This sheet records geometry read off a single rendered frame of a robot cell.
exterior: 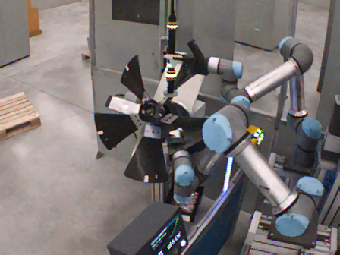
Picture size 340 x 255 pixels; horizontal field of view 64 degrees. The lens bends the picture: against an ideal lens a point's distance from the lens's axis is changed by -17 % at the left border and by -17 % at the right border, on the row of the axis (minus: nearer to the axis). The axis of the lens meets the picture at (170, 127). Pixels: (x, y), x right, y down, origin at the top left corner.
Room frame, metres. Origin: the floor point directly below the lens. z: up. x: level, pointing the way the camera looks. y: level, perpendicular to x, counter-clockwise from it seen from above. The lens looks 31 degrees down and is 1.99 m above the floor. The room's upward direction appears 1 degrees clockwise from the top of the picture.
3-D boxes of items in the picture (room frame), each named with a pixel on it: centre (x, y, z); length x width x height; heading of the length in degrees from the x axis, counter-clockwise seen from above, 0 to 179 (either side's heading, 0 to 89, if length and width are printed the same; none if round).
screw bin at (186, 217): (1.17, -0.08, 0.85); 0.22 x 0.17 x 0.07; 164
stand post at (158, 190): (1.58, 0.06, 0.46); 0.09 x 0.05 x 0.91; 59
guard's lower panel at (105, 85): (2.03, -0.38, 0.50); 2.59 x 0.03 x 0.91; 59
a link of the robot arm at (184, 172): (1.01, -0.06, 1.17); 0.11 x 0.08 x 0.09; 5
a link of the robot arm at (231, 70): (1.32, -0.26, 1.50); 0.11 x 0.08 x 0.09; 69
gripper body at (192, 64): (1.38, -0.11, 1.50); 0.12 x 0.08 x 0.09; 69
